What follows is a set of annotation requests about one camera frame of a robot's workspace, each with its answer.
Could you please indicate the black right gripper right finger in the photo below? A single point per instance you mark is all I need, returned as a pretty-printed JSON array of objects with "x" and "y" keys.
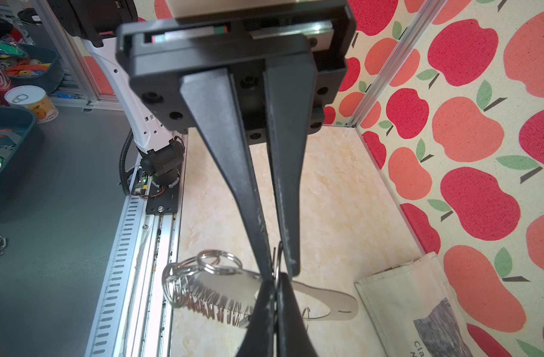
[{"x": 291, "y": 336}]

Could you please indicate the dark blue storage bin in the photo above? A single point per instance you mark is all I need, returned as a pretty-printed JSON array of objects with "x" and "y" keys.
[{"x": 42, "y": 68}]

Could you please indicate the metal key organizer plate with rings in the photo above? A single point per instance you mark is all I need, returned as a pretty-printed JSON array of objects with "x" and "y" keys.
[{"x": 214, "y": 284}]

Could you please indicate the beige canvas tote bag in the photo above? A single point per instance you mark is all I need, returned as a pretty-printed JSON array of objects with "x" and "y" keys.
[{"x": 414, "y": 311}]

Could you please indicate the perforated cable tray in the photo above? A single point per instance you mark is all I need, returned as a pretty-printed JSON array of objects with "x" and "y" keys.
[{"x": 107, "y": 320}]

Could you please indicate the orange fruit tin can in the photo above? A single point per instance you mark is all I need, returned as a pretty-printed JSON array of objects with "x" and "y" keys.
[{"x": 34, "y": 99}]

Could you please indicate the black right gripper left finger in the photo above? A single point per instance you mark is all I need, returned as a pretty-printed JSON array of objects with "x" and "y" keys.
[{"x": 259, "y": 338}]

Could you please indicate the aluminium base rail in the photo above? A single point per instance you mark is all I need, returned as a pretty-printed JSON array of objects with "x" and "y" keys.
[{"x": 154, "y": 316}]

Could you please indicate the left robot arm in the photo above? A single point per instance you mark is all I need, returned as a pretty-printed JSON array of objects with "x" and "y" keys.
[{"x": 95, "y": 23}]

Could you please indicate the dark blue parts tray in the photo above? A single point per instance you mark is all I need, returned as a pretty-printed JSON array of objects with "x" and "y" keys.
[{"x": 20, "y": 140}]

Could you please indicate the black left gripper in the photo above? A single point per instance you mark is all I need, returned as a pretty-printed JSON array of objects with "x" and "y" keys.
[{"x": 265, "y": 70}]

